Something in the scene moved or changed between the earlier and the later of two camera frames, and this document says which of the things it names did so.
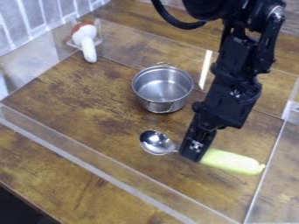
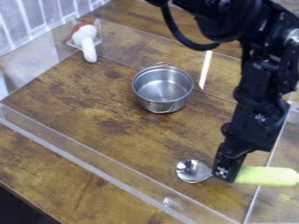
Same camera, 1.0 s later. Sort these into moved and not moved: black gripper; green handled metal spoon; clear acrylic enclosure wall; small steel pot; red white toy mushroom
Moved: black gripper; green handled metal spoon
Not moved: small steel pot; red white toy mushroom; clear acrylic enclosure wall
